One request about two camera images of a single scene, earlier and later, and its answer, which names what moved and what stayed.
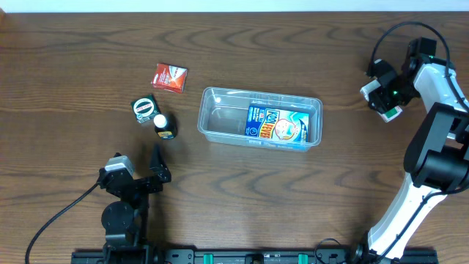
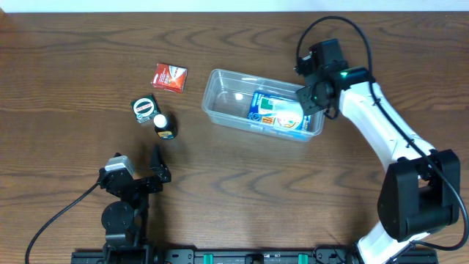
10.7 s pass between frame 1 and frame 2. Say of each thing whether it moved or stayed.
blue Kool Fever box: moved
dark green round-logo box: stayed
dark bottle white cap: stayed
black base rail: stayed
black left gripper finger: stayed
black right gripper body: moved
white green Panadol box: moved
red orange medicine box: stayed
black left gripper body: stayed
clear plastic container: moved
